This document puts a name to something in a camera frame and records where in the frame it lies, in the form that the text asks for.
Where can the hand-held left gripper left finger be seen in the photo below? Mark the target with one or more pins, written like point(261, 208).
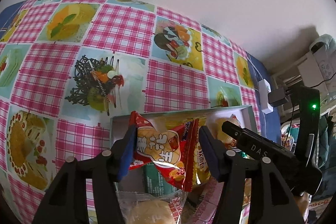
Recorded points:
point(126, 155)

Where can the white power adapter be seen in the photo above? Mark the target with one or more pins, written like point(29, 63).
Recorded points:
point(263, 92)

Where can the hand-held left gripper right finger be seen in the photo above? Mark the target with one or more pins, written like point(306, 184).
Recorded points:
point(210, 153)

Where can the pink purple snack packet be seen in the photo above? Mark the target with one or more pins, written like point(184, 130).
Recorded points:
point(207, 200)

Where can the red twisted snack packet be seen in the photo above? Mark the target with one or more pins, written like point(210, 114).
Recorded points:
point(162, 153)

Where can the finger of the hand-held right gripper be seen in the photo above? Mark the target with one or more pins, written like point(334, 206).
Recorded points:
point(232, 132)

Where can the person's right hand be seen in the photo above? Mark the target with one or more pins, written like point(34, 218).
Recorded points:
point(302, 204)

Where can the clear bun packet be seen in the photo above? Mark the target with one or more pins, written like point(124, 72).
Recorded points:
point(152, 211)

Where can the dark green cloth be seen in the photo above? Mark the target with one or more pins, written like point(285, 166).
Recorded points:
point(328, 155)

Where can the yellow bread packet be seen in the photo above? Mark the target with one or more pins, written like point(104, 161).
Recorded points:
point(181, 125)

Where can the pile of colourful plastic bags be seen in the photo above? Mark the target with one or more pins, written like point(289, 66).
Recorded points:
point(287, 141)

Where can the dark grey plug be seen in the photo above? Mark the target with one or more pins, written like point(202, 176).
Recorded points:
point(278, 96)

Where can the white shallow box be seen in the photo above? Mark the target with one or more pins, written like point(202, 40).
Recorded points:
point(228, 109)

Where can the green snack packet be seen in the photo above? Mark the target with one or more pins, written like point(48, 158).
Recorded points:
point(157, 182)

